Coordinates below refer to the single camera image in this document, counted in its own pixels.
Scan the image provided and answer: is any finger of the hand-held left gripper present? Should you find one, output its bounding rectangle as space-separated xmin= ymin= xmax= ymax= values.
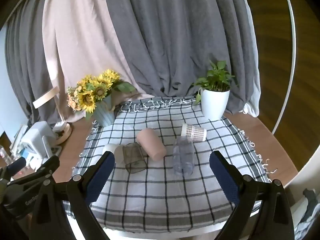
xmin=0 ymin=157 xmax=27 ymax=181
xmin=29 ymin=155 xmax=61 ymax=184

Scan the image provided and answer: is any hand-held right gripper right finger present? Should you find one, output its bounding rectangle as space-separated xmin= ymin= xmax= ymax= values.
xmin=209 ymin=151 xmax=295 ymax=240

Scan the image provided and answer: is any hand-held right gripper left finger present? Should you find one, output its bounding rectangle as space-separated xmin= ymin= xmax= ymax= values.
xmin=31 ymin=151 xmax=115 ymax=240

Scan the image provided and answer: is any white cup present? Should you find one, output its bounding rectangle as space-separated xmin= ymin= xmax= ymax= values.
xmin=102 ymin=144 xmax=125 ymax=167

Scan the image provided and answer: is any smoky transparent cup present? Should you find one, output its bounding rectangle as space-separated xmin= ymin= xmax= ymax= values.
xmin=122 ymin=142 xmax=147 ymax=174

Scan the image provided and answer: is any clear plastic cup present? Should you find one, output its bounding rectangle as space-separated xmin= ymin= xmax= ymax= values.
xmin=173 ymin=136 xmax=195 ymax=176

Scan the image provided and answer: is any patterned paper cup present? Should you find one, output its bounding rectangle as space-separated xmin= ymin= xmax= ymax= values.
xmin=181 ymin=123 xmax=207 ymax=143

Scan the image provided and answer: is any pink cup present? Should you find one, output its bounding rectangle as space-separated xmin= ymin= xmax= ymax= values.
xmin=136 ymin=128 xmax=167 ymax=162

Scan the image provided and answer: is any white appliance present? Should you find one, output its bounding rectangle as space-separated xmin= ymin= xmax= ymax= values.
xmin=20 ymin=121 xmax=58 ymax=158

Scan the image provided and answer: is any round wooden board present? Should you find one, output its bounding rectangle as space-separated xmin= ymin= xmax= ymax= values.
xmin=54 ymin=124 xmax=73 ymax=145

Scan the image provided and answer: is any checked grey white tablecloth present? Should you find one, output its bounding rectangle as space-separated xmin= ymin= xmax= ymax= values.
xmin=62 ymin=96 xmax=278 ymax=233

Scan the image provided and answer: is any blue ribbed vase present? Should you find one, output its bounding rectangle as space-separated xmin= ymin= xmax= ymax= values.
xmin=93 ymin=96 xmax=116 ymax=127

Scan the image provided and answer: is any wooden slat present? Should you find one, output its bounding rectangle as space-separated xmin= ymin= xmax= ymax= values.
xmin=32 ymin=87 xmax=60 ymax=109

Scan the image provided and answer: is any sunflower bouquet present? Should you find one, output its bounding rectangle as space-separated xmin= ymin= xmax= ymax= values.
xmin=67 ymin=69 xmax=137 ymax=122

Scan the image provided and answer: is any white chair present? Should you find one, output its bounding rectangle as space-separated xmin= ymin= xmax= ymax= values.
xmin=285 ymin=165 xmax=320 ymax=240

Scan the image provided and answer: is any green plant in white pot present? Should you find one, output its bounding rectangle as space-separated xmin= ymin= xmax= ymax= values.
xmin=191 ymin=60 xmax=239 ymax=120

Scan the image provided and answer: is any dark grey cloth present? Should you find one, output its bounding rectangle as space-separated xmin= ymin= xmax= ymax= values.
xmin=302 ymin=189 xmax=319 ymax=218

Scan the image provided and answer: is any narrow grey curtain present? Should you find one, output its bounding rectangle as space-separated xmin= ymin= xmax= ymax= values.
xmin=4 ymin=2 xmax=63 ymax=125

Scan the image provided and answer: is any pink curtain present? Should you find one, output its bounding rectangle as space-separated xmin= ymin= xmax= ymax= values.
xmin=42 ymin=0 xmax=150 ymax=125

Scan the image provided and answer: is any wide grey curtain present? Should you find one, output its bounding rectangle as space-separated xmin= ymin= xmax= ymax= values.
xmin=102 ymin=0 xmax=260 ymax=117

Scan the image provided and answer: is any white hoop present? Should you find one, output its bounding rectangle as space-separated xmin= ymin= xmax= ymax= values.
xmin=271 ymin=0 xmax=298 ymax=134

